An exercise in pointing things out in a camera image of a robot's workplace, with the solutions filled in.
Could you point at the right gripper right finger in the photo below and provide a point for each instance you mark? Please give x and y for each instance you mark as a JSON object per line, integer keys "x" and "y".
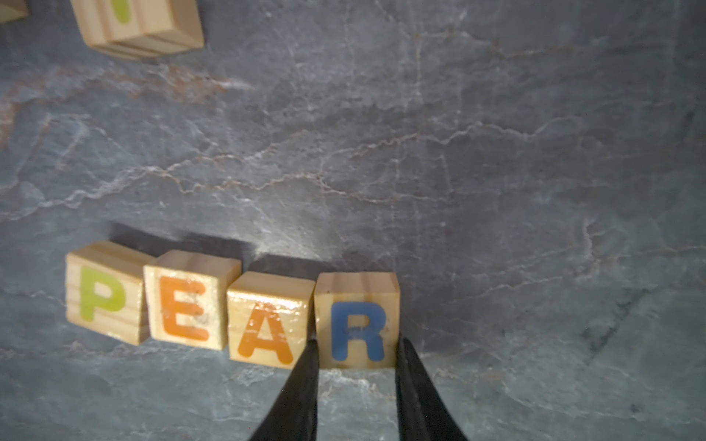
{"x": 422, "y": 415}

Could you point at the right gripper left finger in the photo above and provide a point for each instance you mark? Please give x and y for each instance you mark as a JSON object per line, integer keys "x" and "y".
{"x": 293, "y": 415}

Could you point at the wooden block letter A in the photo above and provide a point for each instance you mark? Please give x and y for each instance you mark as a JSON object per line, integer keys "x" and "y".
{"x": 268, "y": 318}

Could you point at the wooden block letter R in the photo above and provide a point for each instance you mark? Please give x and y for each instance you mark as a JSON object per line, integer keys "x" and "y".
{"x": 357, "y": 318}

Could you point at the wooden block letter E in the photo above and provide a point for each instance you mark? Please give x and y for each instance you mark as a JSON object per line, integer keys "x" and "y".
{"x": 186, "y": 298}

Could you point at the wooden block letter P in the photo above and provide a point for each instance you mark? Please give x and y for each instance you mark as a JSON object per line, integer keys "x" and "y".
{"x": 105, "y": 291}

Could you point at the wooden block letter O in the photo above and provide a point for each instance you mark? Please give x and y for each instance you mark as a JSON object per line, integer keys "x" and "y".
{"x": 12, "y": 10}

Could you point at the wooden block yellow plus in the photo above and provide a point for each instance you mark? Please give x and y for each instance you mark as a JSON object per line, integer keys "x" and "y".
{"x": 139, "y": 29}

